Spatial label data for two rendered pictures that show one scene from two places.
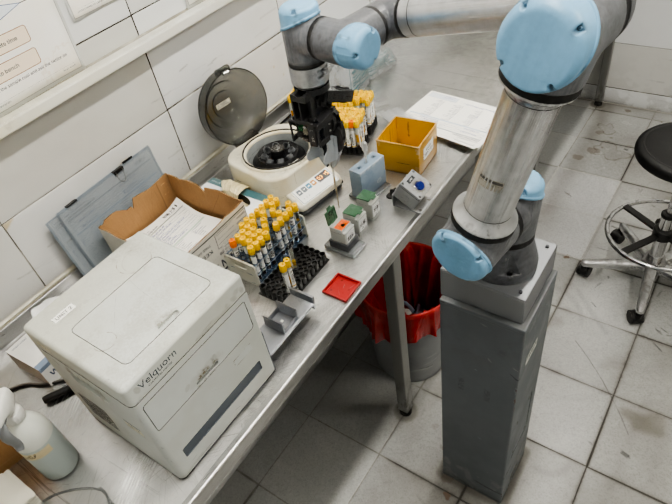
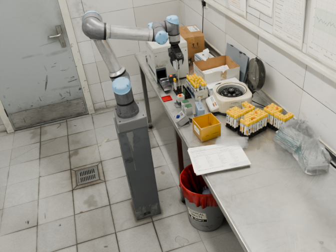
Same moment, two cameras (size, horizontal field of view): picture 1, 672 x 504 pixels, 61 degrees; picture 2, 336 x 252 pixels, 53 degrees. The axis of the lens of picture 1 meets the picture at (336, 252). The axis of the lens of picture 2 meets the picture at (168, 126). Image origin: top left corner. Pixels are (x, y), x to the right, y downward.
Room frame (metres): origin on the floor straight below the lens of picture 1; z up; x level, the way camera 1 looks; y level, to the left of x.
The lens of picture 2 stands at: (2.16, -1.74, 2.12)
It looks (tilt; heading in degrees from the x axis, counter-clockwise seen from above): 35 degrees down; 126
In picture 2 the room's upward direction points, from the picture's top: 7 degrees counter-clockwise
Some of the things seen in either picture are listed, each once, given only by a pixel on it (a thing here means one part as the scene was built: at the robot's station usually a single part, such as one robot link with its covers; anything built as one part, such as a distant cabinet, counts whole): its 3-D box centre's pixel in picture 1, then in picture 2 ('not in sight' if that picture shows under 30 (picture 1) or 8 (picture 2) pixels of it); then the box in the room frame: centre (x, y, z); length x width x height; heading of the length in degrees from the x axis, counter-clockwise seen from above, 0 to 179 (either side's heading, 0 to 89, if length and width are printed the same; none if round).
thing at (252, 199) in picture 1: (235, 202); (223, 87); (1.27, 0.24, 0.92); 0.24 x 0.12 x 0.10; 49
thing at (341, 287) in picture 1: (341, 287); (166, 98); (0.93, 0.00, 0.88); 0.07 x 0.07 x 0.01; 49
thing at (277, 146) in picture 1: (279, 157); (231, 93); (1.39, 0.11, 0.97); 0.15 x 0.15 x 0.07
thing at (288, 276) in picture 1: (290, 260); (181, 87); (1.00, 0.11, 0.93); 0.17 x 0.09 x 0.11; 139
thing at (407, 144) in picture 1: (407, 146); (206, 127); (1.38, -0.26, 0.93); 0.13 x 0.13 x 0.10; 53
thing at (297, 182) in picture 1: (285, 167); (228, 97); (1.38, 0.10, 0.94); 0.30 x 0.24 x 0.12; 40
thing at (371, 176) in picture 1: (368, 177); (200, 112); (1.27, -0.13, 0.92); 0.10 x 0.07 x 0.10; 130
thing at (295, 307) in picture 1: (275, 326); (164, 81); (0.81, 0.16, 0.92); 0.21 x 0.07 x 0.05; 139
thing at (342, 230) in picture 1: (342, 233); (180, 99); (1.07, -0.03, 0.92); 0.05 x 0.04 x 0.06; 49
